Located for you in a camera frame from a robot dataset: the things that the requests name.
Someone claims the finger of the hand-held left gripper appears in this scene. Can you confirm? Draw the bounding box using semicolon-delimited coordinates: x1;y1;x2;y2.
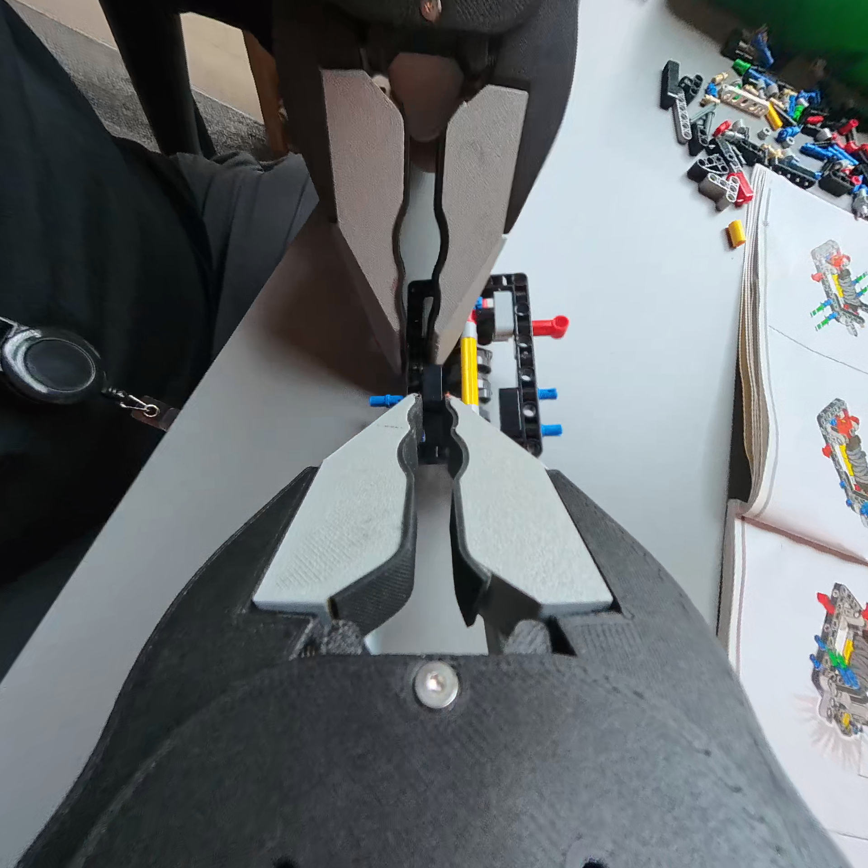
321;68;413;375
431;85;530;367

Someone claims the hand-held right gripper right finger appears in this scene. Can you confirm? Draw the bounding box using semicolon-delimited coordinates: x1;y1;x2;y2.
444;399;616;627

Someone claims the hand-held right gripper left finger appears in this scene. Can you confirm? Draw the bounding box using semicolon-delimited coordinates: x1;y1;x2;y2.
253;394;424;636

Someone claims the black frame lego model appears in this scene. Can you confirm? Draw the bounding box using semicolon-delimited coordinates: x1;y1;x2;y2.
369;273;571;457

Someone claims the black lego beam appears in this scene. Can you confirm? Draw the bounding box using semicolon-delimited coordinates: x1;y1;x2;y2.
406;277;454;467

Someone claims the pile of lego pieces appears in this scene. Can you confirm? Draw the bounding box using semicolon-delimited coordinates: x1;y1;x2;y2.
658;27;868;221

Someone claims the lego instruction booklet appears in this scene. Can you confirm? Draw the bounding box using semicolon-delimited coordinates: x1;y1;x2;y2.
717;163;868;849

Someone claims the person's torso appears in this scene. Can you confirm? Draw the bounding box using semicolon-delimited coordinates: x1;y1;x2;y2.
0;0;320;679

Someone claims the wooden furniture frame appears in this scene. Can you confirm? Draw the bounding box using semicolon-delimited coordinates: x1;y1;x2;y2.
243;27;294;160

